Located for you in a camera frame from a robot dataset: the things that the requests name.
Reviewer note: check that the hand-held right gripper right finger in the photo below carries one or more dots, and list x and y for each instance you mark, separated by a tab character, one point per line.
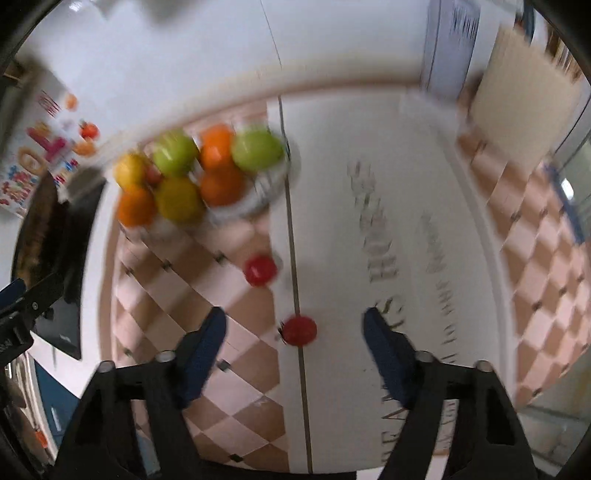
388	357

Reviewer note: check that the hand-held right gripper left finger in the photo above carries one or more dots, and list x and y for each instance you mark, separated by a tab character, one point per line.
201	357

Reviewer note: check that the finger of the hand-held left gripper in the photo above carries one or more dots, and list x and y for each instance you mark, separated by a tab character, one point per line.
41	295
13	290

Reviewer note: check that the red cherry tomato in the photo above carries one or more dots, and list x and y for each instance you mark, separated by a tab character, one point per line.
300	330
260	270

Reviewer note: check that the yellow lemon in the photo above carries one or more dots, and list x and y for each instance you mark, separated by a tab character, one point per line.
180	198
130	170

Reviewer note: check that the red apple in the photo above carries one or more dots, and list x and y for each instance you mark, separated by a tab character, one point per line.
153	176

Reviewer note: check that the dark reddish orange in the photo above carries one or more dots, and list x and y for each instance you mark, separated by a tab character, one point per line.
223	187

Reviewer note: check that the floral oval plate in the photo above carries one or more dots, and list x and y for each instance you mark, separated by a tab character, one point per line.
258	194

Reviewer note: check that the green apple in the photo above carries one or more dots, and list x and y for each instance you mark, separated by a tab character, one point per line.
175	154
257	150

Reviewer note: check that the black gas stove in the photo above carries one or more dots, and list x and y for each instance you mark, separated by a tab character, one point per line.
74	258

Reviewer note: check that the black frying pan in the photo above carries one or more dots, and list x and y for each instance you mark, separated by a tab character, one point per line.
37	230

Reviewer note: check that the blue cabinet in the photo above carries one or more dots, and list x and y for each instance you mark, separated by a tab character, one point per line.
55	406

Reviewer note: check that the small orange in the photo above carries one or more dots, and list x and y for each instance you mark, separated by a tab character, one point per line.
40	438

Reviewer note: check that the checkered table mat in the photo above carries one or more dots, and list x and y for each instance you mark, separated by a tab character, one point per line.
332	230

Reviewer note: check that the cream utensil holder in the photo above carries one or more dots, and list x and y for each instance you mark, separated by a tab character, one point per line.
521	101

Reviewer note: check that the grey spray can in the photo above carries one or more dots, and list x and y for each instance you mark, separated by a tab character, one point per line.
448	55

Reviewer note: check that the bundle of chopsticks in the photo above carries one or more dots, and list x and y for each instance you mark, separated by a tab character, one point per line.
565	55

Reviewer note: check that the colourful wall sticker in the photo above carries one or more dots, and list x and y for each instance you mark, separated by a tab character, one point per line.
37	161

